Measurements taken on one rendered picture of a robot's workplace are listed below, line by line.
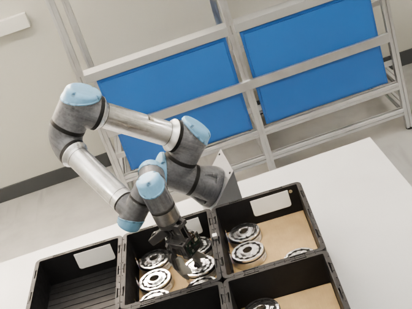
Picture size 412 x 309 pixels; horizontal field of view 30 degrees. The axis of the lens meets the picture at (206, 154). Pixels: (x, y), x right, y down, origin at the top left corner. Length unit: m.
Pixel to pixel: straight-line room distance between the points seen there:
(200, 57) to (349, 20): 0.83
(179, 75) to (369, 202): 1.71
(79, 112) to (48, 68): 2.58
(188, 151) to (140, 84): 1.55
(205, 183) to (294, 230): 0.42
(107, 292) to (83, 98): 0.61
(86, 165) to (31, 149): 2.82
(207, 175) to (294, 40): 1.64
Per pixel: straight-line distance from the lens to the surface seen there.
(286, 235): 2.43
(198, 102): 4.17
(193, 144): 2.60
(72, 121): 2.45
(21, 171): 5.30
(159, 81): 4.13
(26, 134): 5.18
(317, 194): 2.83
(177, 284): 2.38
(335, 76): 4.32
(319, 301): 2.14
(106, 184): 2.35
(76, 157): 2.44
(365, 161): 2.96
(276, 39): 4.16
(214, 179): 2.71
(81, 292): 2.53
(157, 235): 2.27
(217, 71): 4.15
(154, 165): 2.25
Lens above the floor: 2.17
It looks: 26 degrees down
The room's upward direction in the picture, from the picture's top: 19 degrees counter-clockwise
